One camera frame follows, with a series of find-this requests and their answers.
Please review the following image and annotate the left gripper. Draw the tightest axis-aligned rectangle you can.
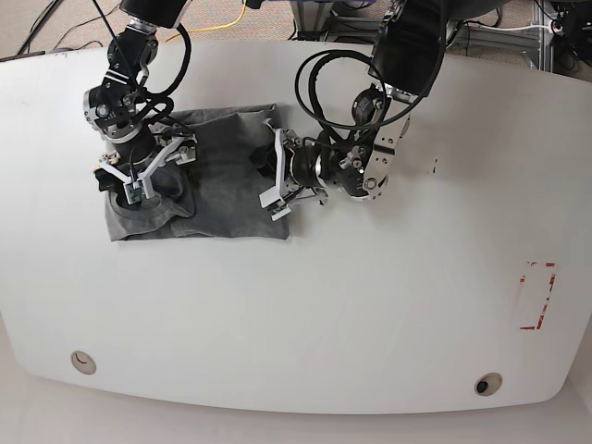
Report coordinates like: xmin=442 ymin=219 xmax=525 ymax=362
xmin=249 ymin=118 xmax=328 ymax=208

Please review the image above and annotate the right table grommet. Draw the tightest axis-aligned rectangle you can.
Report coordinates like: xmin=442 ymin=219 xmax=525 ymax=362
xmin=475 ymin=373 xmax=503 ymax=397

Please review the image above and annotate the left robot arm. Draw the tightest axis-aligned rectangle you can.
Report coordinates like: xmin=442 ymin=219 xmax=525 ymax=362
xmin=252 ymin=1 xmax=454 ymax=220

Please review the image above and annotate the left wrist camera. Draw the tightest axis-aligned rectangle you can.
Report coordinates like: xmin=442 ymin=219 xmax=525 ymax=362
xmin=259 ymin=187 xmax=291 ymax=222

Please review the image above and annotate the left table grommet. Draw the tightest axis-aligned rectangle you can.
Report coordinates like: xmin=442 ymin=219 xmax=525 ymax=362
xmin=70 ymin=351 xmax=97 ymax=376

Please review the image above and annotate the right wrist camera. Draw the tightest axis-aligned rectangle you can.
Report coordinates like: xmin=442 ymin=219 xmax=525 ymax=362
xmin=123 ymin=178 xmax=154 ymax=205

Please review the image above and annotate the red tape rectangle marking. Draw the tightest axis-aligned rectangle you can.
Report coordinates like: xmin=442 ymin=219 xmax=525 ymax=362
xmin=513 ymin=262 xmax=558 ymax=331

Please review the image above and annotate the yellow cable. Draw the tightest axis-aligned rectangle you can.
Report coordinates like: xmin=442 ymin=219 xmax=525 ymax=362
xmin=166 ymin=0 xmax=246 ymax=42

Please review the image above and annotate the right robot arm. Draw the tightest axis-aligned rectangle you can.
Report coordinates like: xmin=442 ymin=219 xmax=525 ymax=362
xmin=83 ymin=1 xmax=197 ymax=205

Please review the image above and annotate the table grommet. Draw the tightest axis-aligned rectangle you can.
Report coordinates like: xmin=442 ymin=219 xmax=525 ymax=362
xmin=70 ymin=351 xmax=97 ymax=376
xmin=475 ymin=373 xmax=503 ymax=397

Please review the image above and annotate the grey t-shirt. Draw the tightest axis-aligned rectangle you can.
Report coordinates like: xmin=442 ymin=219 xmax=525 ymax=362
xmin=105 ymin=104 xmax=290 ymax=241

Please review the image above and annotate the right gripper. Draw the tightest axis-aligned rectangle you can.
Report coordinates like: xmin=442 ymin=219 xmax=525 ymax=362
xmin=93 ymin=131 xmax=198 ymax=194

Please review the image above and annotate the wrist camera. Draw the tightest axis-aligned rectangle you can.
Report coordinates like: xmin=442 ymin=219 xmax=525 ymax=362
xmin=259 ymin=187 xmax=291 ymax=222
xmin=123 ymin=178 xmax=154 ymax=205

